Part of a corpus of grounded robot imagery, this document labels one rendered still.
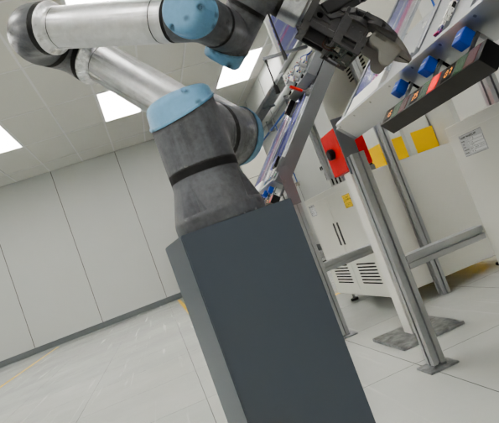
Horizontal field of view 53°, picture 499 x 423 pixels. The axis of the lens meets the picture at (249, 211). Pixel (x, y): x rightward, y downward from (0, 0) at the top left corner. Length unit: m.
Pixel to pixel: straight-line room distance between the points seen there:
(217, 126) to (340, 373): 0.42
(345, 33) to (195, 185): 0.38
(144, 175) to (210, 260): 8.91
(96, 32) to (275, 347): 0.60
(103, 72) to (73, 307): 8.58
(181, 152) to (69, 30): 0.33
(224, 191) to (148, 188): 8.81
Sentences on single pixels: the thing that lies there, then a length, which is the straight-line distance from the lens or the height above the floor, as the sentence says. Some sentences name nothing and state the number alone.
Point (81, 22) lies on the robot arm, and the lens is 0.96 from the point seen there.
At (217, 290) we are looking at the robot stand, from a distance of 0.71.
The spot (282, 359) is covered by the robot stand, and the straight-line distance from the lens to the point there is 0.74.
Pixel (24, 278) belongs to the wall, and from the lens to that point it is 9.69.
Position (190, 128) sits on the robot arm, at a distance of 0.78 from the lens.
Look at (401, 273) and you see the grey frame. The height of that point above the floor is 0.28.
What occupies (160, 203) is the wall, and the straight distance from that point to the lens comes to 9.51.
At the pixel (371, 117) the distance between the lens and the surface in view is 1.31.
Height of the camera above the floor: 0.51
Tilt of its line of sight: 3 degrees up
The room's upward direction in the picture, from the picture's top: 20 degrees counter-clockwise
